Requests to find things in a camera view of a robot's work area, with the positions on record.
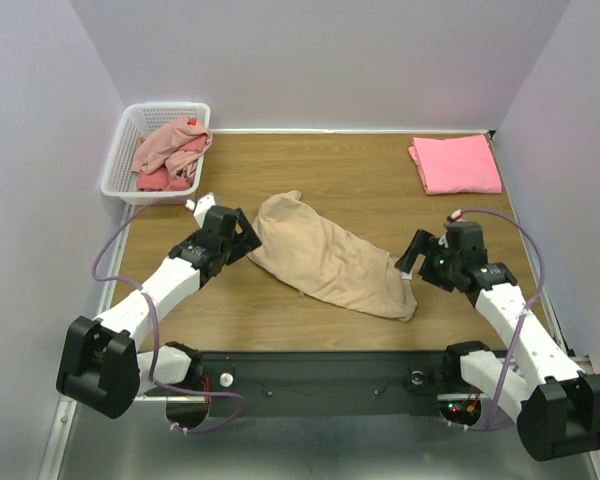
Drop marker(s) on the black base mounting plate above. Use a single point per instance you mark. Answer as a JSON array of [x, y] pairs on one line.
[[333, 383]]

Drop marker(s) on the folded bright pink t shirt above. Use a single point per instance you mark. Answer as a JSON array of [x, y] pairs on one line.
[[456, 165]]

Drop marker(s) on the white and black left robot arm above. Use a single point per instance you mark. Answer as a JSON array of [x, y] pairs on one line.
[[101, 366]]

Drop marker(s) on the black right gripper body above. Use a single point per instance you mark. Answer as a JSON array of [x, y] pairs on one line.
[[427, 262]]

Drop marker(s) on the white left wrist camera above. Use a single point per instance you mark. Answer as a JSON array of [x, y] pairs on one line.
[[199, 208]]

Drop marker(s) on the beige t shirt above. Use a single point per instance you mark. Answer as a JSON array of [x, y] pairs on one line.
[[320, 259]]

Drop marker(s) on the white perforated plastic basket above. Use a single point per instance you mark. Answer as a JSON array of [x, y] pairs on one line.
[[138, 121]]

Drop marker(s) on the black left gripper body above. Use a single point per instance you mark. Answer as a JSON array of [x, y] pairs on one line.
[[227, 249]]

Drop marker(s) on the aluminium frame rail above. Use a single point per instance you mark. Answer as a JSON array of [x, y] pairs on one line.
[[584, 362]]

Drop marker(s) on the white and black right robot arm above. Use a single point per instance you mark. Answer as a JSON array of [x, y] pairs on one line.
[[553, 402]]

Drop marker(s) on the dusty pink t shirt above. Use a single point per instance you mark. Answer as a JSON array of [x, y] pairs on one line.
[[169, 136]]

